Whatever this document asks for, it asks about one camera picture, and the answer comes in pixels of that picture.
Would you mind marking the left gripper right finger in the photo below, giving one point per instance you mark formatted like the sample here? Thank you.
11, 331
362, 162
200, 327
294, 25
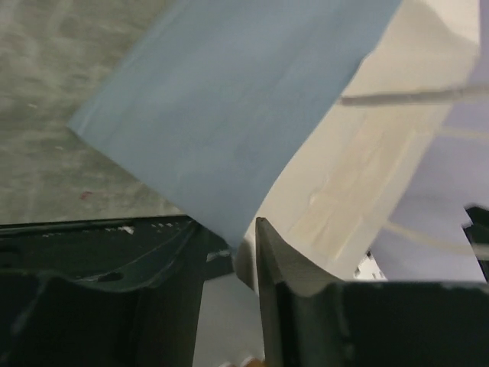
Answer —
312, 318

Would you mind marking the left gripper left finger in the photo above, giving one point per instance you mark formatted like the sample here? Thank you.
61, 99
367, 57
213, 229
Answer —
106, 292

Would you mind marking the light blue paper bag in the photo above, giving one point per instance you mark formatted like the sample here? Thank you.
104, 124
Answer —
352, 126

